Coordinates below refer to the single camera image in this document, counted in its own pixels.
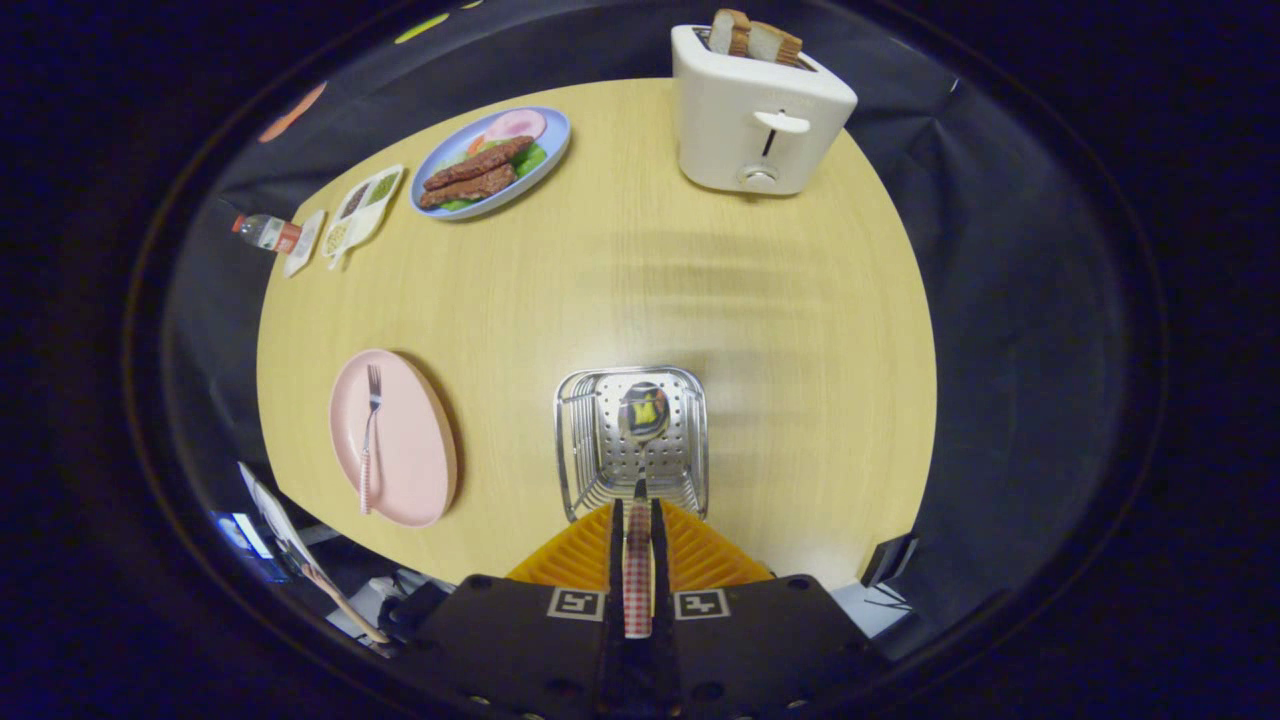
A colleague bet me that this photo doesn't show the computer monitor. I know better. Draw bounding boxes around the computer monitor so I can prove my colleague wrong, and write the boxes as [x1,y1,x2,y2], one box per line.
[210,510,276,581]

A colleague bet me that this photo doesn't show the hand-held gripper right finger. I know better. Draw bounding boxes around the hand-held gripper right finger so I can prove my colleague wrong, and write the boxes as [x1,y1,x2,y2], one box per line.
[652,498,883,720]

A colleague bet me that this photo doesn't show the black office chair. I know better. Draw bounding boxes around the black office chair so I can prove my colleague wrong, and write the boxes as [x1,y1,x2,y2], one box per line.
[380,580,451,643]

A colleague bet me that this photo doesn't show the metal wire basket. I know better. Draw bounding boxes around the metal wire basket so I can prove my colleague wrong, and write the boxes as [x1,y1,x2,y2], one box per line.
[554,366,711,524]

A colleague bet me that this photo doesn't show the fork with checkered handle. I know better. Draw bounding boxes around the fork with checkered handle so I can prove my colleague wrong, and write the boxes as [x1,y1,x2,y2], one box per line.
[358,364,384,516]

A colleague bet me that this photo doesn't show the white toaster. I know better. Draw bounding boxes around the white toaster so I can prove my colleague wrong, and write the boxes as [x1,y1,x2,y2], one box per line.
[671,24,859,196]

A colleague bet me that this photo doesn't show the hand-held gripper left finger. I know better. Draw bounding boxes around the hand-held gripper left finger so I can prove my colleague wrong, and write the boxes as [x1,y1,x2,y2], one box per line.
[410,498,629,720]

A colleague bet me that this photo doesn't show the white square coaster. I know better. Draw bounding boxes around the white square coaster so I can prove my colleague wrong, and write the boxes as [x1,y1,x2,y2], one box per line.
[282,209,327,279]

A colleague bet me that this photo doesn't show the black box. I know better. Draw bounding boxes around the black box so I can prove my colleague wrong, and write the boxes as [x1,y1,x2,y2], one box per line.
[862,533,916,589]

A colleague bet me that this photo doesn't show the green lettuce leaves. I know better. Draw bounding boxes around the green lettuce leaves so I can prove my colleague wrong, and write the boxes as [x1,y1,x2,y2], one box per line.
[440,140,549,211]

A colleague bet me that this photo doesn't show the clear plastic water bottle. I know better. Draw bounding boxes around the clear plastic water bottle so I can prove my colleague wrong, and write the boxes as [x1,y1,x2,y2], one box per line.
[232,213,303,255]

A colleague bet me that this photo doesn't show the white paper sheet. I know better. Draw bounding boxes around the white paper sheet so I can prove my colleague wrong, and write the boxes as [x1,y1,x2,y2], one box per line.
[238,462,306,566]

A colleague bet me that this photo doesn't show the pink plate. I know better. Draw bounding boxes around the pink plate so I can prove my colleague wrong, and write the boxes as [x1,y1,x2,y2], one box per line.
[329,348,459,529]

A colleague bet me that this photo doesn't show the white divided tray with beans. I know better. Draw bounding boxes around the white divided tray with beans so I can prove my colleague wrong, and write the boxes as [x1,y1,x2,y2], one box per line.
[321,164,405,271]

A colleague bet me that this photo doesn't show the brown meat strip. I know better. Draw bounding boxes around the brown meat strip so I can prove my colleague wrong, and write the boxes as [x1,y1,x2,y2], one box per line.
[423,136,536,192]
[418,163,518,210]

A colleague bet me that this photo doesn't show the spoon with checkered handle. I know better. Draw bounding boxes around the spoon with checkered handle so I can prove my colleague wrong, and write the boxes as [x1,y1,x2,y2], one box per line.
[617,381,673,639]

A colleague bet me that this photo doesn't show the pink ham slice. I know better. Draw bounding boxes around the pink ham slice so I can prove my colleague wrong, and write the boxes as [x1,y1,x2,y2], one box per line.
[483,109,549,143]

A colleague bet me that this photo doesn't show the blue plate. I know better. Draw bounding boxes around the blue plate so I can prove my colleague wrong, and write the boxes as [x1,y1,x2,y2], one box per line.
[409,106,572,221]

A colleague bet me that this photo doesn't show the black backdrop cloth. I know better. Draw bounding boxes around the black backdrop cloth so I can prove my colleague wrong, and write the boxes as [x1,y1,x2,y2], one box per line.
[160,0,1131,661]

